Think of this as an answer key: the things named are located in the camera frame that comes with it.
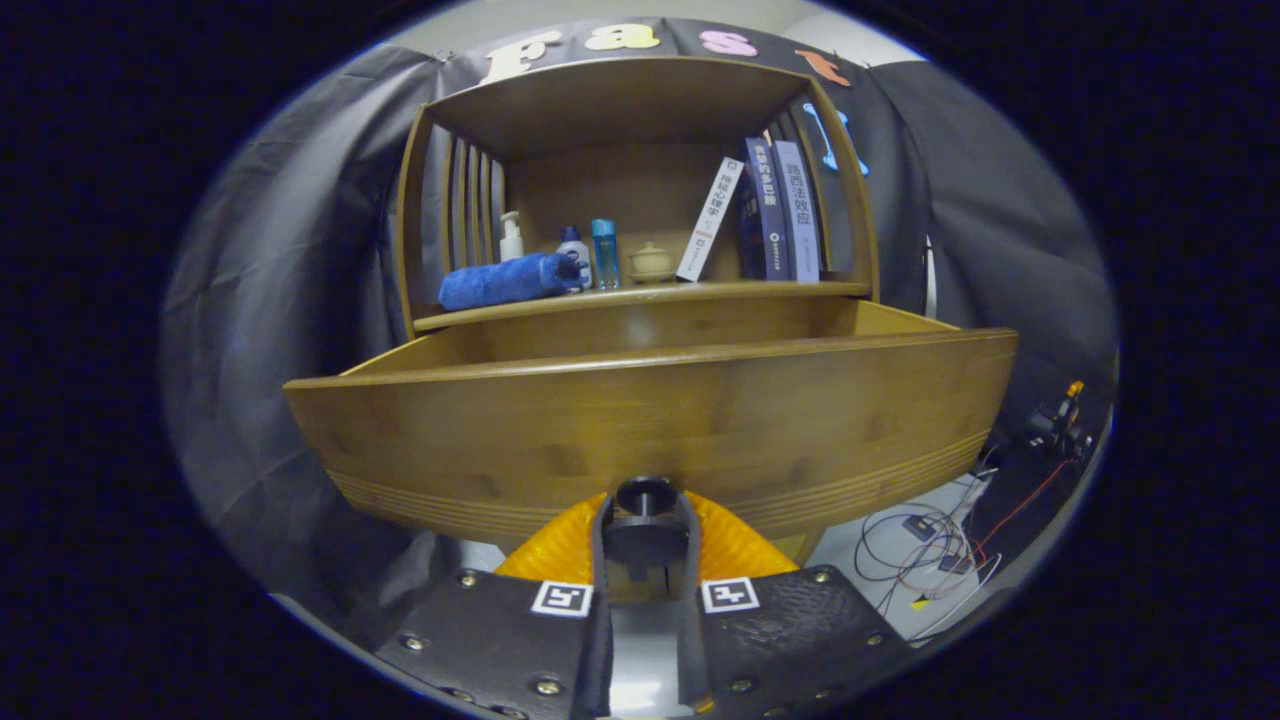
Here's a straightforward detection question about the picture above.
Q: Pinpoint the white bottle with blue cap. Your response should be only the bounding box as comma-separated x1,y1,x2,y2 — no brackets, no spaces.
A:
556,226,593,293

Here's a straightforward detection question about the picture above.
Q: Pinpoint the wooden countertop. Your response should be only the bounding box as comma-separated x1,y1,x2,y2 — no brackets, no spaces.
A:
413,280,873,333

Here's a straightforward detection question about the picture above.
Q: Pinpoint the blue folded towel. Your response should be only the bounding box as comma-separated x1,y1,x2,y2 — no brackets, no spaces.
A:
438,251,581,312

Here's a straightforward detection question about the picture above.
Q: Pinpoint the clear blue bottle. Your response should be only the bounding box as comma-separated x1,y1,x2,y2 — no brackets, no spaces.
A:
591,218,621,291

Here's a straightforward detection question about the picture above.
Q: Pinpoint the wooden cabinet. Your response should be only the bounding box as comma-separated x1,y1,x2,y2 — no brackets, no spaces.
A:
393,55,881,566

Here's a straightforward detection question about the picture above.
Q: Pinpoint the grey lavender book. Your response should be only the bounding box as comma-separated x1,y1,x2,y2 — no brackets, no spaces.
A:
772,140,823,284

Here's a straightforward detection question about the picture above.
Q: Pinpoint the dark blue book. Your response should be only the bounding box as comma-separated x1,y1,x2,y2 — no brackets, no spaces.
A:
738,137,793,282

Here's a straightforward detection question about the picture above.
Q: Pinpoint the white book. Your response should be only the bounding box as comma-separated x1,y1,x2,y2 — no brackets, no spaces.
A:
676,157,746,283

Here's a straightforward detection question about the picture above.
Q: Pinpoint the beige lidded teacup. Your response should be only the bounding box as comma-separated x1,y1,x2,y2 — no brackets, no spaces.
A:
629,241,676,284

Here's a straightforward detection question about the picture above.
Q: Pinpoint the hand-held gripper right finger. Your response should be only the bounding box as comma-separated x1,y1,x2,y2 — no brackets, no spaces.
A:
677,490,917,719

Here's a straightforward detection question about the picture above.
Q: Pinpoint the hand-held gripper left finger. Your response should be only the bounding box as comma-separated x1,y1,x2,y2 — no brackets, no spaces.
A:
375,492,614,719

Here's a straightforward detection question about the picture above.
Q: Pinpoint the black drawer knob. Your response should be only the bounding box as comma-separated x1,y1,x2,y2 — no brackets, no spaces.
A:
602,476,691,583

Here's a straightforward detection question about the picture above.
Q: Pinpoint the floor cable bundle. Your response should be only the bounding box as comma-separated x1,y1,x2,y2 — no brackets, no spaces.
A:
855,470,1006,641

